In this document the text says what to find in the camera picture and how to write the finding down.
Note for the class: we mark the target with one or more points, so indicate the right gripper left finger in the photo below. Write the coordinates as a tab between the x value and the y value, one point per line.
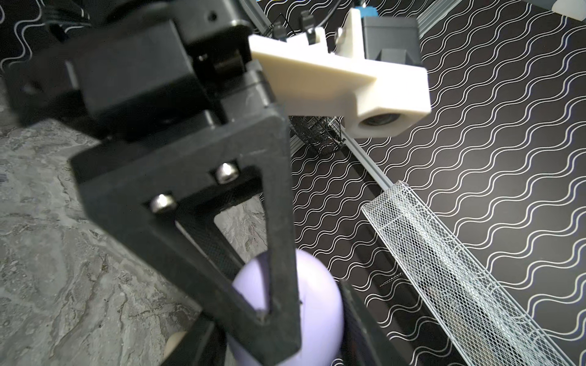
204	344

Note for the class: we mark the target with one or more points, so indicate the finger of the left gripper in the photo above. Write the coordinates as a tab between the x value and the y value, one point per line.
228	236
159	197

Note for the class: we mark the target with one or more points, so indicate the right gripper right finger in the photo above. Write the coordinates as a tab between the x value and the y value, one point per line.
364	342

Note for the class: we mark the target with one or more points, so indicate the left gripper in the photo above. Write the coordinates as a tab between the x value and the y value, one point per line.
150	68

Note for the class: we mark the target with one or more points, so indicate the purple earbud case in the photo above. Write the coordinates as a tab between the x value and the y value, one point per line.
321	305

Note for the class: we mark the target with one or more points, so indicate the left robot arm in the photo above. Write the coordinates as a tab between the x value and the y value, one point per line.
68	13

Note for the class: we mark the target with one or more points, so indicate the white mesh basket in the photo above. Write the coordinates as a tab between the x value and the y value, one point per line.
485	324

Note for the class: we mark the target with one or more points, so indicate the black wire basket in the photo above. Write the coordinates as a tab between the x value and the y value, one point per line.
321	134

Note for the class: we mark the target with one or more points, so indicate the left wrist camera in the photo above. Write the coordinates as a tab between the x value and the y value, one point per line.
374	79

